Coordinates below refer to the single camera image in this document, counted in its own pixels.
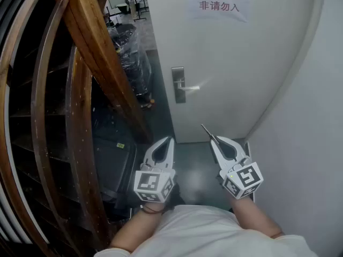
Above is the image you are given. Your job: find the person's left forearm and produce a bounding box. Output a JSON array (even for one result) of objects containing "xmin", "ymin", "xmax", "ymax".
[{"xmin": 109, "ymin": 202, "xmax": 167, "ymax": 253}]

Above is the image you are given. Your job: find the brown wooden straight beam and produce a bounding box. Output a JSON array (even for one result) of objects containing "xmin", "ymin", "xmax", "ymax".
[{"xmin": 49, "ymin": 0, "xmax": 155, "ymax": 146}]

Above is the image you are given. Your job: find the plastic-wrapped black furniture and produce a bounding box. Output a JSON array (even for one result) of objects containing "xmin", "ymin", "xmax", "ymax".
[{"xmin": 107, "ymin": 22, "xmax": 153, "ymax": 101}]

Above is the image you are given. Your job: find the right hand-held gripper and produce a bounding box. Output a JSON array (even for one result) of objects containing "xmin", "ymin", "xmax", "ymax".
[{"xmin": 209, "ymin": 135, "xmax": 265, "ymax": 200}]

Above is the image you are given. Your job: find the white door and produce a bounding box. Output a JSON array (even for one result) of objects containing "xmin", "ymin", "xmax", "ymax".
[{"xmin": 143, "ymin": 0, "xmax": 322, "ymax": 145}]

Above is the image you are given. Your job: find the person's white shirt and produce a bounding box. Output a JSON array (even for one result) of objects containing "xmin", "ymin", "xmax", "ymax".
[{"xmin": 93, "ymin": 204, "xmax": 318, "ymax": 257}]

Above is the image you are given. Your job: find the silver door lock handle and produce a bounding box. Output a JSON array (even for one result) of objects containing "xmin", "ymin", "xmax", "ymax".
[{"xmin": 171, "ymin": 66, "xmax": 200, "ymax": 104}]

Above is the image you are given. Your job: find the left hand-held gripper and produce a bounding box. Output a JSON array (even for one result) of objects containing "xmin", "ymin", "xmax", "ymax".
[{"xmin": 133, "ymin": 137, "xmax": 177, "ymax": 203}]

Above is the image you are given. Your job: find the person's right forearm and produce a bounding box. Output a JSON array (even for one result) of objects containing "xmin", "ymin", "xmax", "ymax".
[{"xmin": 229, "ymin": 195, "xmax": 285, "ymax": 238}]

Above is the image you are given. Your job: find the dark wrist band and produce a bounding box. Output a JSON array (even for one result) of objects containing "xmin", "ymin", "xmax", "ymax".
[{"xmin": 140, "ymin": 204, "xmax": 165, "ymax": 215}]

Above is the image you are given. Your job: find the white paper sign red print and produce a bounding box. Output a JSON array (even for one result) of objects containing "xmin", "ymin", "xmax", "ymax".
[{"xmin": 187, "ymin": 0, "xmax": 249, "ymax": 23}]

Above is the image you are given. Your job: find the dark wooden curved staircase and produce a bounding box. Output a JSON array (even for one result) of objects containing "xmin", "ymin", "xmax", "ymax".
[{"xmin": 0, "ymin": 0, "xmax": 113, "ymax": 257}]

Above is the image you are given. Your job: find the key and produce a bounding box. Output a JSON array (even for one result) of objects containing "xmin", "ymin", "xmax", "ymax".
[{"xmin": 200, "ymin": 124, "xmax": 217, "ymax": 142}]

